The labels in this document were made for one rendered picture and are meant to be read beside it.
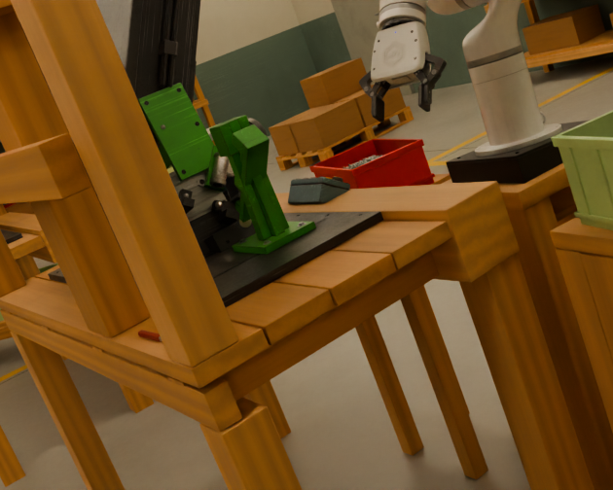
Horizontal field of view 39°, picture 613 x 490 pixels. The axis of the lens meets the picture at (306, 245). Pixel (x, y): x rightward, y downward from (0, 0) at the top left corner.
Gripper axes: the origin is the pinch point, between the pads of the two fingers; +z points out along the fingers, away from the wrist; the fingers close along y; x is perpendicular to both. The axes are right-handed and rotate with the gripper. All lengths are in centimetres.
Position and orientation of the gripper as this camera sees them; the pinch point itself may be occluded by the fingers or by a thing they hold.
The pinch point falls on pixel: (401, 109)
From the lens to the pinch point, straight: 154.0
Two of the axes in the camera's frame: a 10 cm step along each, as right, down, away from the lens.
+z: -0.4, 9.7, -2.6
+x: 5.8, 2.3, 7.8
